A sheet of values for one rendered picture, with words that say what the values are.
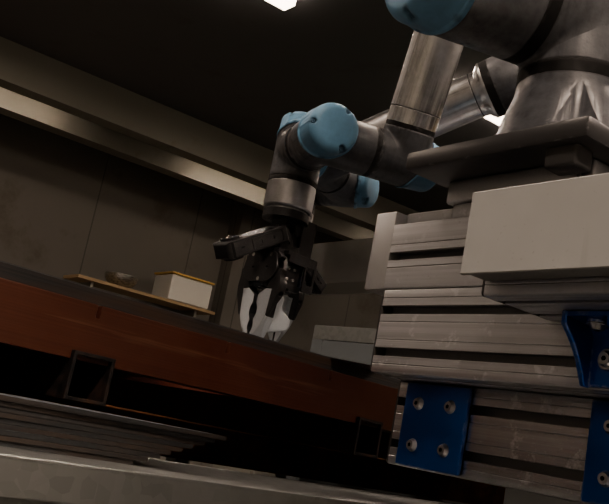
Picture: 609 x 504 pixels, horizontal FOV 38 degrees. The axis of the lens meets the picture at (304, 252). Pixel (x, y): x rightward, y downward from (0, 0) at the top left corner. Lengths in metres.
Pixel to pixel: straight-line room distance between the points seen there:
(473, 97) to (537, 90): 0.56
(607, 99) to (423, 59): 0.44
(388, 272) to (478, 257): 0.27
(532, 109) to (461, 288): 0.19
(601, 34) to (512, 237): 0.31
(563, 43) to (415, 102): 0.40
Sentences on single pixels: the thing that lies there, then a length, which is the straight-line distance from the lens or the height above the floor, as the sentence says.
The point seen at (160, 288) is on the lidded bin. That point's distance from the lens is 9.40.
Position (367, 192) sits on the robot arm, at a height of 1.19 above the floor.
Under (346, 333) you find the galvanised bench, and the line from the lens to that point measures 2.42.
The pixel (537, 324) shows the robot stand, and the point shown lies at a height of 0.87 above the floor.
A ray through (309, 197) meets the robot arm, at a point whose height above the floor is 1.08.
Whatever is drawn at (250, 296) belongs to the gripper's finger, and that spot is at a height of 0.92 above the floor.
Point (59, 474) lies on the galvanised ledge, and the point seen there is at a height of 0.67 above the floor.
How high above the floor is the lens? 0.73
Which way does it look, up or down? 12 degrees up
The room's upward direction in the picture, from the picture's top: 11 degrees clockwise
